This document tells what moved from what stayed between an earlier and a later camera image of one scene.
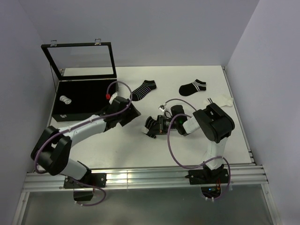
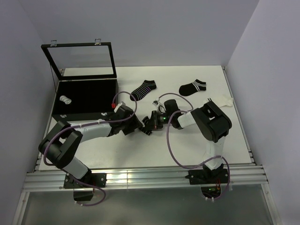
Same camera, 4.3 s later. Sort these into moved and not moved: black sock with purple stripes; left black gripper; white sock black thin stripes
Moved: left black gripper
Not moved: black sock with purple stripes; white sock black thin stripes
